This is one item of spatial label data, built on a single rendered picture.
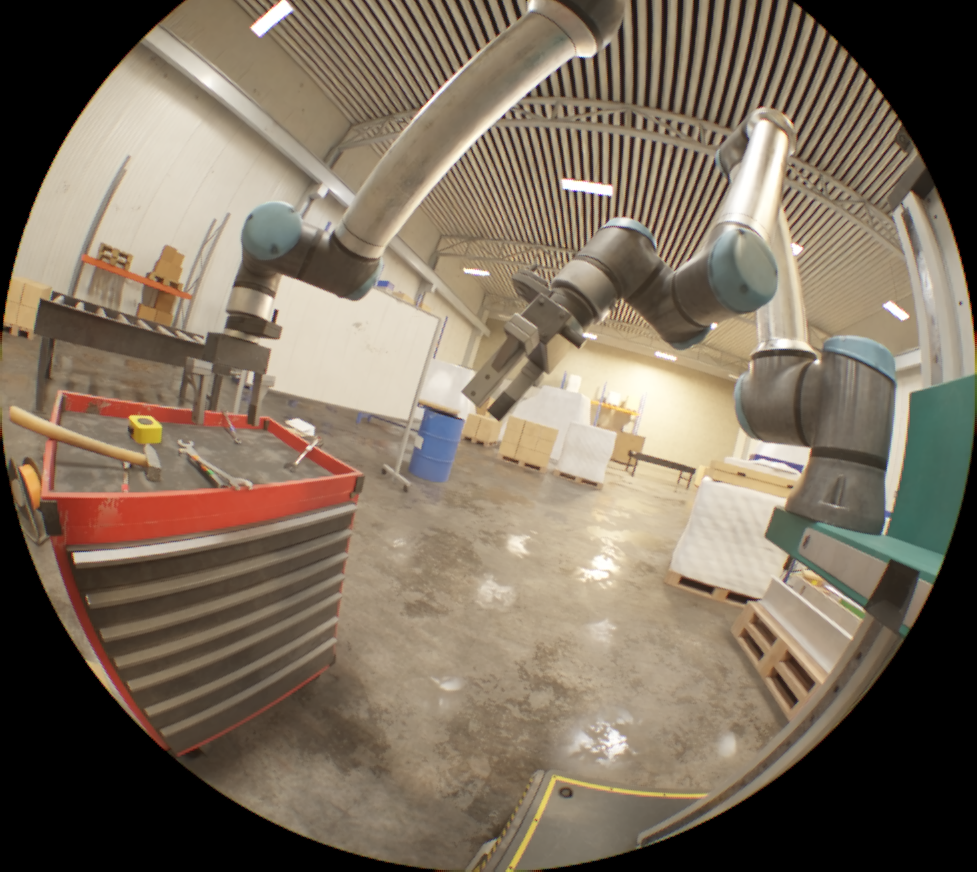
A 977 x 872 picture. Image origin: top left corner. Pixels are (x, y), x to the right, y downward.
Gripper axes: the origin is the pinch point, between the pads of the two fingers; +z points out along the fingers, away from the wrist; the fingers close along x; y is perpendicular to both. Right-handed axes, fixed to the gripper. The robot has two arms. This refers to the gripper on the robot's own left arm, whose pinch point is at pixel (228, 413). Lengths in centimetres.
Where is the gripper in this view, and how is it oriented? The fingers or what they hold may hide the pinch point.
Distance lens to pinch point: 63.0
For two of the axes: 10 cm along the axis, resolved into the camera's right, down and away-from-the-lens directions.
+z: -1.6, 9.8, -1.0
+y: -9.8, -1.4, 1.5
